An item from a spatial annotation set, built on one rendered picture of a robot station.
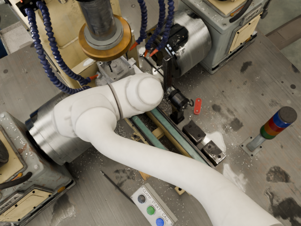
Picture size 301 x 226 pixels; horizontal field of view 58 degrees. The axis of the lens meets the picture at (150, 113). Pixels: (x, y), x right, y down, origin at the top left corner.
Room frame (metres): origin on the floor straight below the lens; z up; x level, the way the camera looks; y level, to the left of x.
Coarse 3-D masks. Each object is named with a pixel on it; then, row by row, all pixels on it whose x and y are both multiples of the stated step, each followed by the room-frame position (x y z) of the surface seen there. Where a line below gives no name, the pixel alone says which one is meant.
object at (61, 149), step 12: (60, 96) 0.49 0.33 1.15; (48, 108) 0.45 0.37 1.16; (36, 120) 0.40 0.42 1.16; (48, 120) 0.39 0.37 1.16; (36, 132) 0.36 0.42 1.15; (48, 132) 0.35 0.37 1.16; (48, 144) 0.31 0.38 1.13; (60, 144) 0.31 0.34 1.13; (72, 144) 0.31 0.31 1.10; (84, 144) 0.31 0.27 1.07; (60, 156) 0.27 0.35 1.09; (72, 156) 0.28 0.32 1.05
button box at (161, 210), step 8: (144, 184) 0.13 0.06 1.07; (136, 192) 0.11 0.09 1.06; (144, 192) 0.10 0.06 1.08; (152, 192) 0.10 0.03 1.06; (136, 200) 0.08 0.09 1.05; (152, 200) 0.07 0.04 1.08; (160, 200) 0.07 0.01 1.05; (144, 208) 0.05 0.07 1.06; (160, 208) 0.05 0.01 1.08; (168, 208) 0.04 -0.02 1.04; (152, 216) 0.02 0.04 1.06; (160, 216) 0.02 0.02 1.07; (168, 216) 0.02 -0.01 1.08; (152, 224) 0.00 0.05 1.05; (168, 224) -0.01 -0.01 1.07
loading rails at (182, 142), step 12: (156, 108) 0.49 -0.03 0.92; (132, 120) 0.44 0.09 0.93; (156, 120) 0.44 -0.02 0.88; (168, 120) 0.42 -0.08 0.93; (144, 132) 0.38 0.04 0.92; (156, 132) 0.39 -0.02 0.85; (168, 132) 0.37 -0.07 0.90; (180, 132) 0.35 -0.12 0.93; (156, 144) 0.32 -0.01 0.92; (180, 144) 0.30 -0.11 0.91; (192, 144) 0.29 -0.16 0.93; (192, 156) 0.24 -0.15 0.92; (204, 156) 0.23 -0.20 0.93; (180, 192) 0.11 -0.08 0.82
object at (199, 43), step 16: (176, 16) 0.79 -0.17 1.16; (192, 16) 0.78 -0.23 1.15; (160, 32) 0.71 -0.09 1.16; (176, 32) 0.70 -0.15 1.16; (192, 32) 0.70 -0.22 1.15; (208, 32) 0.71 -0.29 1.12; (176, 48) 0.64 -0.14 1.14; (192, 48) 0.64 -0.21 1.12; (208, 48) 0.67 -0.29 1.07; (160, 64) 0.68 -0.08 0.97; (176, 64) 0.60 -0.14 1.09; (192, 64) 0.61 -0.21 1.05
